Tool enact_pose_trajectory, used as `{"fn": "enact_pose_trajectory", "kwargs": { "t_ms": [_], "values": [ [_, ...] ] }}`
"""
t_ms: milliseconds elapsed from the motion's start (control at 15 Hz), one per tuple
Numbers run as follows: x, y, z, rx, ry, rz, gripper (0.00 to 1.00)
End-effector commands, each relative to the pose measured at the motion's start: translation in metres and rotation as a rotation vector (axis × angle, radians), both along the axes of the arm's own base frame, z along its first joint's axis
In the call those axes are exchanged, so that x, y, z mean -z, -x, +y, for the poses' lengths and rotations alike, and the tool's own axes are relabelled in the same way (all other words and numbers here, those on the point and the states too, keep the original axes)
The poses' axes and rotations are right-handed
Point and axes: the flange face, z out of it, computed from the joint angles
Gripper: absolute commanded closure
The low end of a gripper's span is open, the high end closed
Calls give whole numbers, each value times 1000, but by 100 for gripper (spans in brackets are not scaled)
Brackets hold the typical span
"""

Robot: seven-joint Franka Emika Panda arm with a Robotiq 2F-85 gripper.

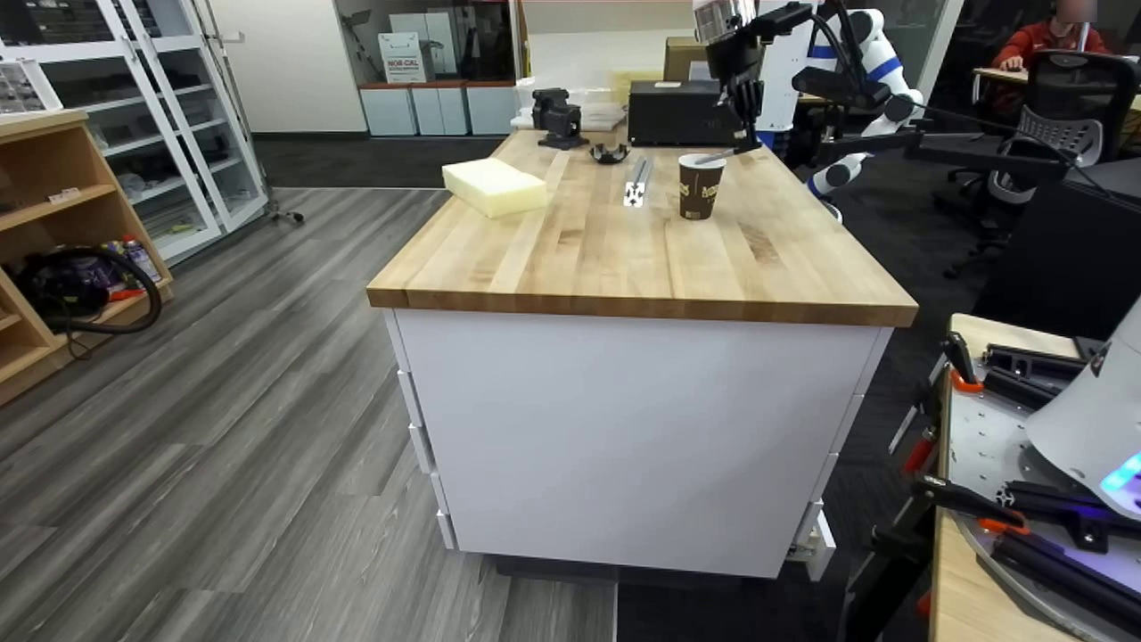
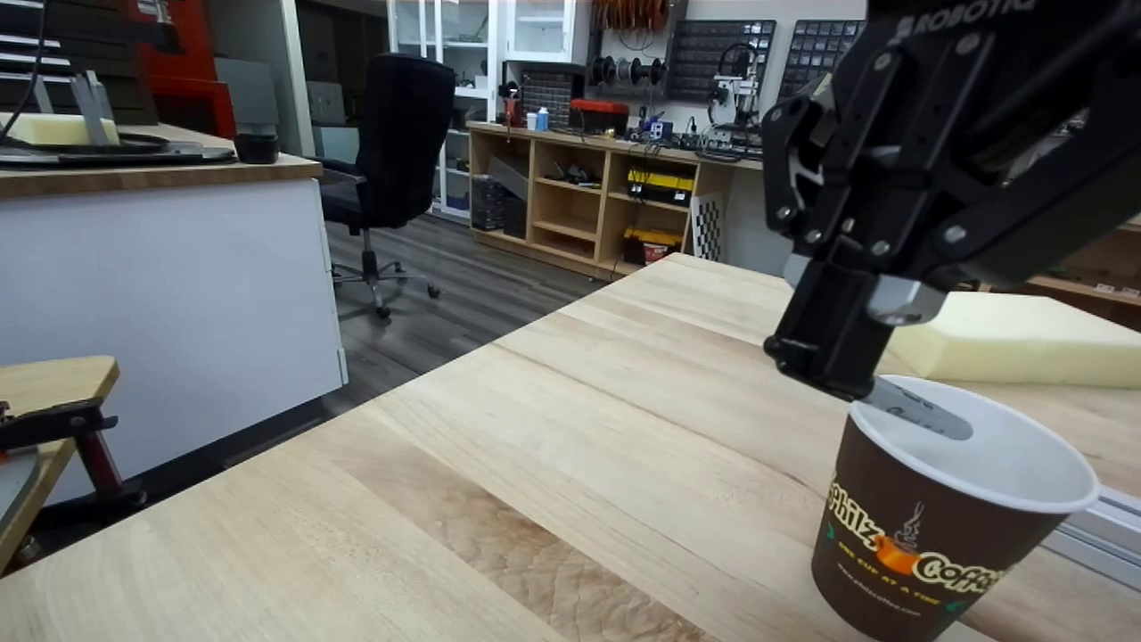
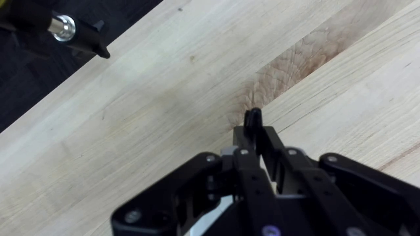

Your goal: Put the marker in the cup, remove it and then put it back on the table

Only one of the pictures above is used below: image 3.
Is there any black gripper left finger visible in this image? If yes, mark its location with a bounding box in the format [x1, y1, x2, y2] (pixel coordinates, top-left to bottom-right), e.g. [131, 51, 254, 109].
[111, 126, 281, 236]

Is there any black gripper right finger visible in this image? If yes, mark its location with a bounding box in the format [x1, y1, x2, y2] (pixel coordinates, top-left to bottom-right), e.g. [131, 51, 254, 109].
[258, 126, 420, 236]

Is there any black clamp with silver knob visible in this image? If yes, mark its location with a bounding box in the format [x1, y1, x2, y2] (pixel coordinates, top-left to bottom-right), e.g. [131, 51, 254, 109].
[45, 12, 112, 61]

